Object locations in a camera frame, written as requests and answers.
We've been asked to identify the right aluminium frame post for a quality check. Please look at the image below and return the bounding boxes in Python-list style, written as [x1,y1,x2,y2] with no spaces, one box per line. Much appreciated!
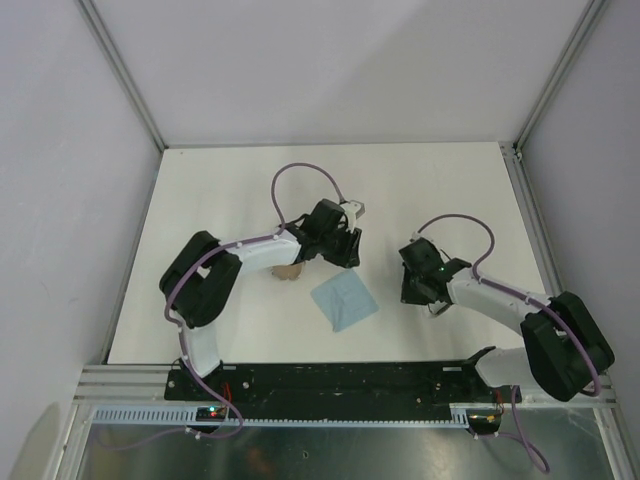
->
[512,0,611,156]

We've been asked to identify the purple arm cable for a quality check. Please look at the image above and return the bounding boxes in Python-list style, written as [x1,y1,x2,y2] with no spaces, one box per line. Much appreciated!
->
[94,163,346,451]
[414,213,604,474]

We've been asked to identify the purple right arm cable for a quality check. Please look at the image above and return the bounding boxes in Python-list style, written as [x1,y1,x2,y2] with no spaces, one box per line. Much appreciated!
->
[414,213,604,474]

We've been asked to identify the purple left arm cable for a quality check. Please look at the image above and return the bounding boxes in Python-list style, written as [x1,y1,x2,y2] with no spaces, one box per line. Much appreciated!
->
[94,163,346,451]

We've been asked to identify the front aluminium frame rails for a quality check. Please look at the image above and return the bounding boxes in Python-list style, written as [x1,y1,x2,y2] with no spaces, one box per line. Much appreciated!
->
[73,365,617,408]

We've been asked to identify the reflective metal sheet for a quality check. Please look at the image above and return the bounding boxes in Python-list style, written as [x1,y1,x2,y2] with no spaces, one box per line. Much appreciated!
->
[75,408,636,479]

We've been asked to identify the aluminium frame rail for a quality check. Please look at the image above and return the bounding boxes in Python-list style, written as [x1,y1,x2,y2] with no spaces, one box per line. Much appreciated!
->
[74,0,167,153]

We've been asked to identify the map print glasses case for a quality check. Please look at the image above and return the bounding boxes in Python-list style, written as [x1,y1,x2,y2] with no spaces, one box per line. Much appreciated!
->
[271,263,304,281]

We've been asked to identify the black aviator sunglasses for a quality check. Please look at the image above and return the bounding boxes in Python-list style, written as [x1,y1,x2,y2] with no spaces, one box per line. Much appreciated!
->
[427,302,451,317]

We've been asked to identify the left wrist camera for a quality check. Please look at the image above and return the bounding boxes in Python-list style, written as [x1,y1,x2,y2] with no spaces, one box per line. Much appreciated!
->
[340,200,365,231]

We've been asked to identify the grey slotted cable duct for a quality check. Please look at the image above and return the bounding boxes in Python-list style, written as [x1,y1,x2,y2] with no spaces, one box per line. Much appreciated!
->
[92,405,499,428]

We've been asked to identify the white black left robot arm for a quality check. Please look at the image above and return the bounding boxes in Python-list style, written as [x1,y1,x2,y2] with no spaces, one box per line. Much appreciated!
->
[159,199,365,400]

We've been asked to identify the light blue cleaning cloth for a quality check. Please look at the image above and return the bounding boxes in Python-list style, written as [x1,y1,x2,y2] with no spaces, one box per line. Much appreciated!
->
[310,270,379,333]

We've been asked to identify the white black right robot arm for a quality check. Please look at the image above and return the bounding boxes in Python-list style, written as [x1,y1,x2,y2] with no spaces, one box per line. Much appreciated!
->
[399,237,615,402]

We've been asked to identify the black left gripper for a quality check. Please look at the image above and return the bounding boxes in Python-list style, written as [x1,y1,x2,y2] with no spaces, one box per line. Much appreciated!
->
[317,221,360,268]

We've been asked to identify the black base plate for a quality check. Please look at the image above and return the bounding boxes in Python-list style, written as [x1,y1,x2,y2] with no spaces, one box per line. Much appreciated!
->
[164,360,511,405]

